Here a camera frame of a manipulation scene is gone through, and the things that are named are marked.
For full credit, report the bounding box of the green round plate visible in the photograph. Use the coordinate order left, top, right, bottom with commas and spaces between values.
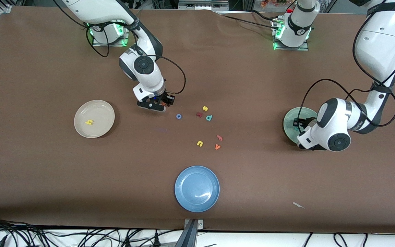
283, 107, 319, 145

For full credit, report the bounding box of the grey metal device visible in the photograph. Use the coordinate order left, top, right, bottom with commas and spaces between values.
178, 0, 229, 11

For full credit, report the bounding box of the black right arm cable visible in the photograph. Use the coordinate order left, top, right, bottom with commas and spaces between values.
52, 0, 187, 95

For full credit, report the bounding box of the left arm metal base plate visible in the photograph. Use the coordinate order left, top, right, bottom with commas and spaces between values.
273, 19, 310, 51

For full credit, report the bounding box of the black base power cable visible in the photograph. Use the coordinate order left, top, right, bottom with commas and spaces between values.
217, 13, 281, 29

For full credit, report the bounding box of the grey metal camera bracket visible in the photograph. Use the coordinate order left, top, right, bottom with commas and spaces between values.
175, 219, 204, 247

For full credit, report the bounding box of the brown table cover sheet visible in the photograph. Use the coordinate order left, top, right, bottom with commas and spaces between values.
0, 6, 395, 234

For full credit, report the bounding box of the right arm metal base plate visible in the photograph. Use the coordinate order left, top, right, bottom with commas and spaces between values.
92, 21, 130, 47

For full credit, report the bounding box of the blue round plate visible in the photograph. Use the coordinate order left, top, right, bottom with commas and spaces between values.
174, 165, 220, 213

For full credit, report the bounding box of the beige round plate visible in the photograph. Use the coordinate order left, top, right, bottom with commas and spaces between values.
74, 99, 116, 139

